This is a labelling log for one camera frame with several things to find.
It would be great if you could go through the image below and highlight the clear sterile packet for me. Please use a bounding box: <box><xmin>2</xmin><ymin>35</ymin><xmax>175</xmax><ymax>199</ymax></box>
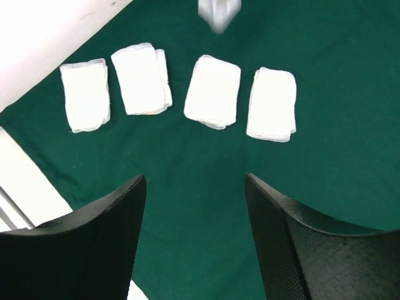
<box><xmin>197</xmin><ymin>0</ymin><xmax>242</xmax><ymax>34</ymax></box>

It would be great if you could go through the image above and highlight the white gauze pad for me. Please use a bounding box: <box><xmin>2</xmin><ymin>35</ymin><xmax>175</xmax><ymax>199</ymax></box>
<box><xmin>111</xmin><ymin>42</ymin><xmax>173</xmax><ymax>115</ymax></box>
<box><xmin>184</xmin><ymin>55</ymin><xmax>241</xmax><ymax>130</ymax></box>
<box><xmin>246</xmin><ymin>67</ymin><xmax>297</xmax><ymax>143</ymax></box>
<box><xmin>59</xmin><ymin>58</ymin><xmax>111</xmax><ymax>134</ymax></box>

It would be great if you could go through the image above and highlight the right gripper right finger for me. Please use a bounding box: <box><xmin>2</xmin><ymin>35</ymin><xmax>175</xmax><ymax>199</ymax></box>
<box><xmin>244</xmin><ymin>174</ymin><xmax>399</xmax><ymax>299</ymax></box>

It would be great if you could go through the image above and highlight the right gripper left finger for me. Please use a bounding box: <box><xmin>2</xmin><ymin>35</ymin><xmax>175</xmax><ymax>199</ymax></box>
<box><xmin>1</xmin><ymin>175</ymin><xmax>146</xmax><ymax>299</ymax></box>

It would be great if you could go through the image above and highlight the green surgical drape cloth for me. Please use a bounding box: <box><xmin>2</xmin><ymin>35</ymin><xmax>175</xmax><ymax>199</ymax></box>
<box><xmin>1</xmin><ymin>1</ymin><xmax>399</xmax><ymax>299</ymax></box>

